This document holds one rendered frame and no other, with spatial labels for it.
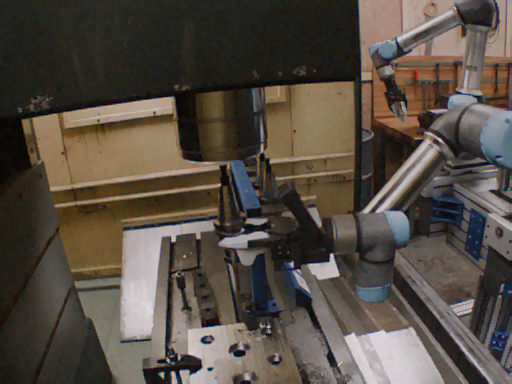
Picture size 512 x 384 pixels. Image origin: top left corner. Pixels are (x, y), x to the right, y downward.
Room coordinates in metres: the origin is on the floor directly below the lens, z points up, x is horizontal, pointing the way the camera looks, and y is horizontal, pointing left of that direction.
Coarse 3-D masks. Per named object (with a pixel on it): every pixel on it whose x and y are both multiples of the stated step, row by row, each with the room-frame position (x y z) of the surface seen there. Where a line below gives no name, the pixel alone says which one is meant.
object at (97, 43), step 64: (0, 0) 0.54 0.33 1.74; (64, 0) 0.55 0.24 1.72; (128, 0) 0.56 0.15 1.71; (192, 0) 0.57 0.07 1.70; (256, 0) 0.58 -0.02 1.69; (320, 0) 0.60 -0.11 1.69; (0, 64) 0.54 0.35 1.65; (64, 64) 0.55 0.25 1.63; (128, 64) 0.56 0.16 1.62; (192, 64) 0.57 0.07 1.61; (256, 64) 0.58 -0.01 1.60; (320, 64) 0.60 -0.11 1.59
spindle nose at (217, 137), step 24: (192, 96) 0.63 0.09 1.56; (216, 96) 0.62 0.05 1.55; (240, 96) 0.63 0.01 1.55; (264, 96) 0.68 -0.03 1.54; (192, 120) 0.63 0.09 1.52; (216, 120) 0.62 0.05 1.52; (240, 120) 0.63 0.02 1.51; (264, 120) 0.67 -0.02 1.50; (192, 144) 0.63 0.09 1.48; (216, 144) 0.62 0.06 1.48; (240, 144) 0.63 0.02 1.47; (264, 144) 0.67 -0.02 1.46
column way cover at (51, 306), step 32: (0, 192) 0.67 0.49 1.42; (32, 192) 0.78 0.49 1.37; (0, 224) 0.60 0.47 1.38; (32, 224) 0.73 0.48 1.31; (0, 256) 0.57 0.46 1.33; (32, 256) 0.69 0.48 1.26; (64, 256) 0.87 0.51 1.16; (0, 288) 0.53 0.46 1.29; (32, 288) 0.65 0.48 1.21; (64, 288) 0.81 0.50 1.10; (0, 320) 0.49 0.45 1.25; (32, 320) 0.60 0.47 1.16; (64, 320) 0.76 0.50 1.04; (0, 352) 0.46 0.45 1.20; (32, 352) 0.55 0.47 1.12; (64, 352) 0.69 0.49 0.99
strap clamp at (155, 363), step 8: (176, 352) 0.65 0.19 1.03; (144, 360) 0.65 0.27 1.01; (152, 360) 0.65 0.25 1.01; (160, 360) 0.65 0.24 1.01; (168, 360) 0.64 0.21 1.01; (176, 360) 0.64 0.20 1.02; (184, 360) 0.65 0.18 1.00; (192, 360) 0.65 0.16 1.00; (200, 360) 0.66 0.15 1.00; (144, 368) 0.62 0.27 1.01; (152, 368) 0.63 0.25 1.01; (160, 368) 0.63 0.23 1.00; (168, 368) 0.63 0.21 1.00; (176, 368) 0.63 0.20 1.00; (184, 368) 0.63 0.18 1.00; (192, 368) 0.64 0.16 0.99; (144, 376) 0.62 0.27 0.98; (152, 376) 0.63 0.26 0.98; (160, 376) 0.65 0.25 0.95; (176, 376) 0.64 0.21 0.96
